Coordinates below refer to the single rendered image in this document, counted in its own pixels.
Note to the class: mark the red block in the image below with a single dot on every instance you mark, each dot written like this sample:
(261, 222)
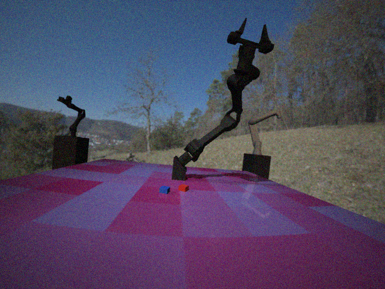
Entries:
(183, 187)

